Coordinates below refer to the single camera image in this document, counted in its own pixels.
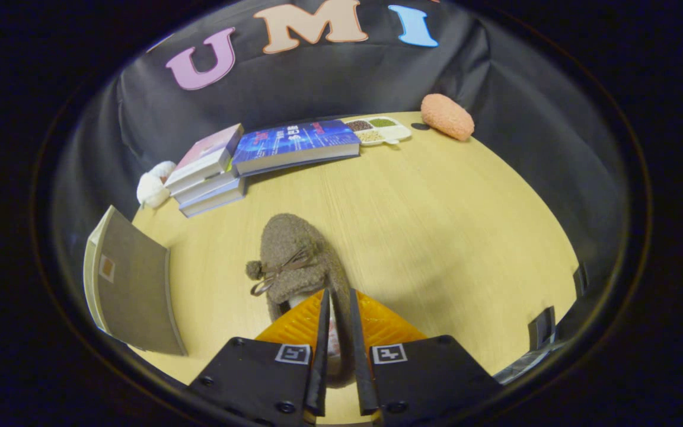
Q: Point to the brown fuzzy slipper shoe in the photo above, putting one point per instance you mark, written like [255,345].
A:
[294,243]

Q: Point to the white divided grain tray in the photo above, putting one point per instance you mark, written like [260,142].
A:
[384,131]

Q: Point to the pink cover book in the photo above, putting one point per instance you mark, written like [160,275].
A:
[205,154]

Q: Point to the beige fabric storage box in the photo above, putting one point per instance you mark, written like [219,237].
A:
[134,290]

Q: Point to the shiny grey strip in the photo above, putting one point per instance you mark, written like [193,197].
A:
[531,365]

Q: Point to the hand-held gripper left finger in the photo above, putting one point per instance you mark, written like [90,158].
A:
[258,379]

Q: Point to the white plush toy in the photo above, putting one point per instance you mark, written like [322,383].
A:
[152,187]

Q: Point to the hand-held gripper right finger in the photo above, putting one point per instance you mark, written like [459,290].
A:
[430,376]

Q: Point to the black backdrop cloth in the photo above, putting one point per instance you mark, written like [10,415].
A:
[329,83]

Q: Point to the orange oval sponge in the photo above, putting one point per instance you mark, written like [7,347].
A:
[447,117]

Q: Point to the grey-blue cover book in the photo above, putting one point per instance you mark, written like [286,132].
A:
[208,187]
[214,201]

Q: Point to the blue cover book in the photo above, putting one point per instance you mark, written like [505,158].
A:
[294,142]

